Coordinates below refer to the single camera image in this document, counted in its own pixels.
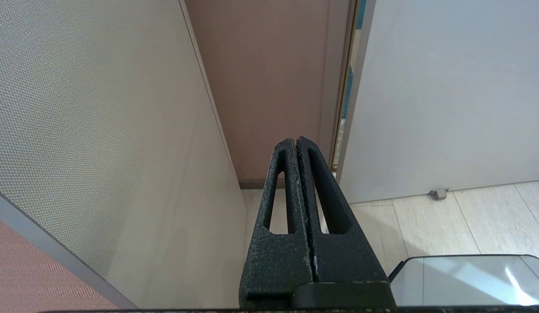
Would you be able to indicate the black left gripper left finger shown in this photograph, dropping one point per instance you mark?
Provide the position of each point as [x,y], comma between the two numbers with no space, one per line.
[278,265]

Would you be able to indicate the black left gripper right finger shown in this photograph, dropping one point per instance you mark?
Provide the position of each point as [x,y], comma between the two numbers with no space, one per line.
[347,261]

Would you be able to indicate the metal floor door stopper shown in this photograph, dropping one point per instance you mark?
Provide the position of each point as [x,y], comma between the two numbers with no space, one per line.
[439,194]

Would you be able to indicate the white room door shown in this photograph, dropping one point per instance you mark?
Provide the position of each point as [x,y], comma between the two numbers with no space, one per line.
[447,87]

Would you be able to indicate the beige cabinet panel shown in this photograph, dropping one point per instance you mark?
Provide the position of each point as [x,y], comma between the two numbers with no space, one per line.
[100,130]

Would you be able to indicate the dark wall baseboard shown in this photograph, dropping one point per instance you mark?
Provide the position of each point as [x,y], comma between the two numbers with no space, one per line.
[252,184]

